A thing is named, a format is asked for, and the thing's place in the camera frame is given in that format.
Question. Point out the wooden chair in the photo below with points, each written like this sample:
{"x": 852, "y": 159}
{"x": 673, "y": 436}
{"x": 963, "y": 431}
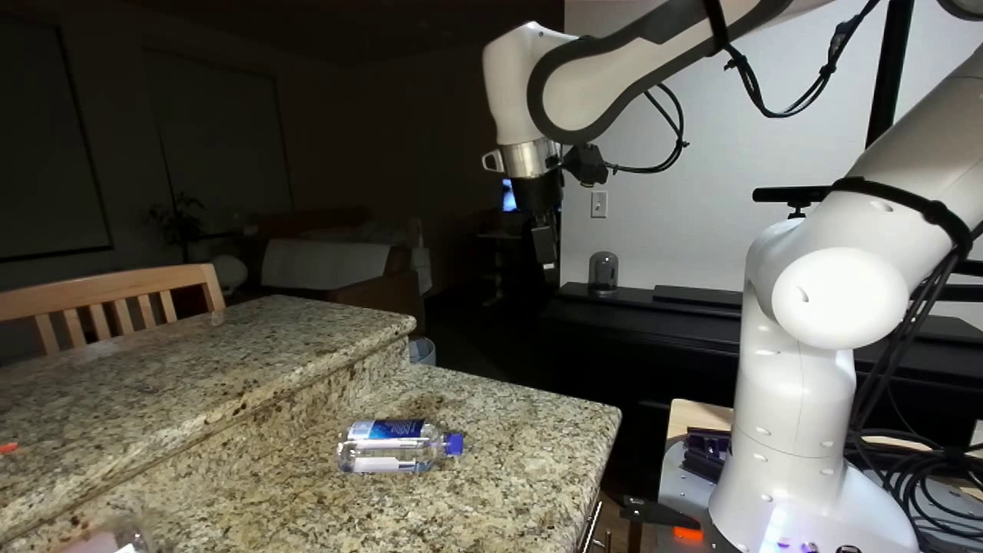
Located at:
{"x": 107, "y": 290}

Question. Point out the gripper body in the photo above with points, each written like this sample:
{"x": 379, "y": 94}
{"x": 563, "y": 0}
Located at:
{"x": 537, "y": 196}

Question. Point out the black cabinet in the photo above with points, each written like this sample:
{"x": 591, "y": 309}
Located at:
{"x": 653, "y": 338}

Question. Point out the white round lamp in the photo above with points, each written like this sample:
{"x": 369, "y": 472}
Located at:
{"x": 230, "y": 274}

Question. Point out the glass dome ornament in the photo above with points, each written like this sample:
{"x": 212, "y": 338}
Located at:
{"x": 603, "y": 273}

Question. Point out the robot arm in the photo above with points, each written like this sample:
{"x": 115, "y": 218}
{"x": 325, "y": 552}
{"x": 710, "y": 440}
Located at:
{"x": 799, "y": 430}

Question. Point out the white wall switch plate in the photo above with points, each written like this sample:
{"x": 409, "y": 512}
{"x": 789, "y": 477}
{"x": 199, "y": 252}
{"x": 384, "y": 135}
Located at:
{"x": 599, "y": 204}

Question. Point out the clear plastic bottle blue cap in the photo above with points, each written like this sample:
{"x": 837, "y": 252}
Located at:
{"x": 392, "y": 449}

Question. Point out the sofa with white cover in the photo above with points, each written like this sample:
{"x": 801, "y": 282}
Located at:
{"x": 330, "y": 265}

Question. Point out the black clamp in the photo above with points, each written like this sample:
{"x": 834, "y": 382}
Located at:
{"x": 645, "y": 511}

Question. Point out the small waste bin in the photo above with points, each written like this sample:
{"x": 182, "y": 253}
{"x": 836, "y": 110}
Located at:
{"x": 422, "y": 352}

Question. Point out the dark window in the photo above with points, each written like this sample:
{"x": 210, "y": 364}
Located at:
{"x": 219, "y": 138}
{"x": 46, "y": 146}

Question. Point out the potted plant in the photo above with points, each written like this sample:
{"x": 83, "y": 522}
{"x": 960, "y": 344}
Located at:
{"x": 178, "y": 219}

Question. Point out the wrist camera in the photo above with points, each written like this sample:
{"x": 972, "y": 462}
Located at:
{"x": 587, "y": 164}

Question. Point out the lit blue screen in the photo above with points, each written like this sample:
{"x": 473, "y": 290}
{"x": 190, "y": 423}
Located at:
{"x": 508, "y": 196}

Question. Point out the black device on stand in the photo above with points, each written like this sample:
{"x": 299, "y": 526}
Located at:
{"x": 706, "y": 453}

